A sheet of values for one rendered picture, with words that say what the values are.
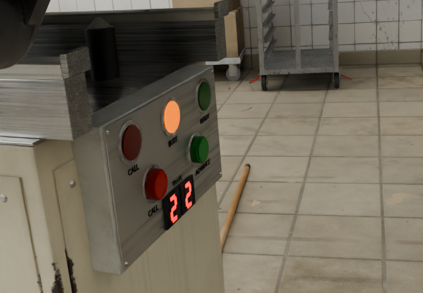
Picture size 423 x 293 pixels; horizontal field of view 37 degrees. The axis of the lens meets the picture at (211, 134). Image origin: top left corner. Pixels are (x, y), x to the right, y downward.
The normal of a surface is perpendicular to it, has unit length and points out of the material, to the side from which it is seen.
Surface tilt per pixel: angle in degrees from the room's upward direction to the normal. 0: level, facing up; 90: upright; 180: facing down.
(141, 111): 90
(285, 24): 90
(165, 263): 90
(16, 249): 90
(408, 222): 0
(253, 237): 0
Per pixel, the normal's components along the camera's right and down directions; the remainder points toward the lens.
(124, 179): 0.92, 0.05
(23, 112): -0.40, 0.31
